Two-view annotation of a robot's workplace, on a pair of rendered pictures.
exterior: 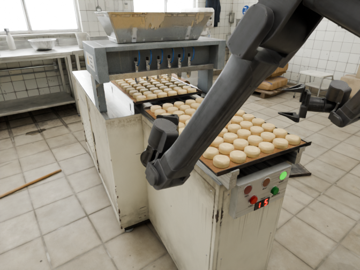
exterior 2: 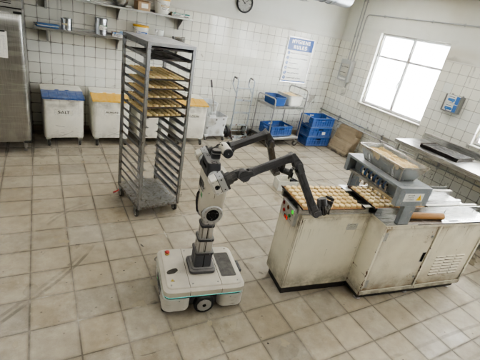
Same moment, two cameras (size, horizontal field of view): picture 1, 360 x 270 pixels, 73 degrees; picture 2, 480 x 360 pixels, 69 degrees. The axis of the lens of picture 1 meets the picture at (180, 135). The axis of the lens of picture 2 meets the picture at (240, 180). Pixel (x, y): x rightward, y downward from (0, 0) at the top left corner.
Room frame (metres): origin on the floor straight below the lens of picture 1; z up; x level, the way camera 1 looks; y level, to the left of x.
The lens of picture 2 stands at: (0.45, -2.87, 2.14)
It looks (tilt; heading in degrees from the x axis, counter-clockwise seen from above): 25 degrees down; 95
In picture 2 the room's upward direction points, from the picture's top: 11 degrees clockwise
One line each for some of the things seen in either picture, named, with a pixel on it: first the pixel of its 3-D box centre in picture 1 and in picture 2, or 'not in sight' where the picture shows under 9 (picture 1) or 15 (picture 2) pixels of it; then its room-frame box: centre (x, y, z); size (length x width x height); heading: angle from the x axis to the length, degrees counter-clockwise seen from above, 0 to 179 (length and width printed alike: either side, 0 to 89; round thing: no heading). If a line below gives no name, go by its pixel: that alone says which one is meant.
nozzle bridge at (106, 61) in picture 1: (156, 71); (381, 186); (1.44, 0.14, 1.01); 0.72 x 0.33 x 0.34; 118
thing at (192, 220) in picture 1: (200, 199); (316, 241); (0.99, -0.11, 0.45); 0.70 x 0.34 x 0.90; 28
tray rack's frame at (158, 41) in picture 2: not in sight; (152, 127); (-0.89, 0.58, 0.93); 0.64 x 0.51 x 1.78; 135
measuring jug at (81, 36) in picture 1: (83, 40); not in sight; (3.58, 1.32, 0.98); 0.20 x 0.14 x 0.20; 77
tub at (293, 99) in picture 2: not in sight; (289, 98); (0.48, 4.09, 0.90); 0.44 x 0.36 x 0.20; 136
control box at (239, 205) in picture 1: (260, 189); (288, 211); (0.67, -0.28, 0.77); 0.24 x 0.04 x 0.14; 118
